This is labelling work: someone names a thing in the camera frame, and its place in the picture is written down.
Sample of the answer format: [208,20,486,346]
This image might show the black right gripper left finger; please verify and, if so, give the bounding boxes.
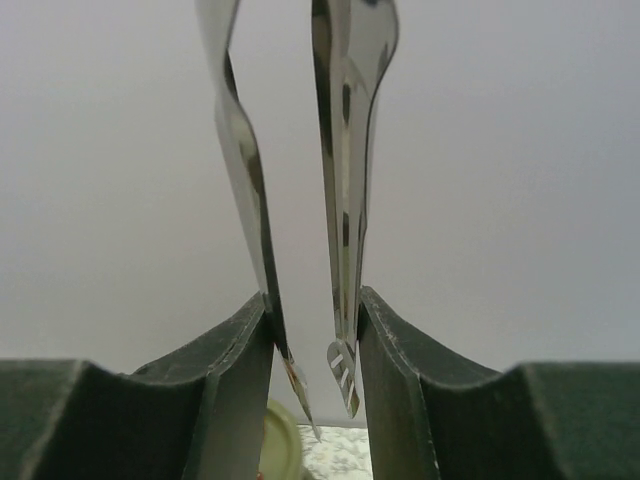
[1,296,273,479]

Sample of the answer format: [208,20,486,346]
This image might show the metal serving tongs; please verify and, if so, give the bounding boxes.
[195,1,400,419]

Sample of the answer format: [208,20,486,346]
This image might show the green three-tier cake stand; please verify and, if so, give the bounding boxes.
[259,399,303,480]

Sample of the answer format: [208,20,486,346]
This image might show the floral tablecloth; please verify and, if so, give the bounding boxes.
[298,425,373,480]

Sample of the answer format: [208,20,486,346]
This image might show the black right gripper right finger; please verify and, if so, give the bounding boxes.
[359,287,639,479]

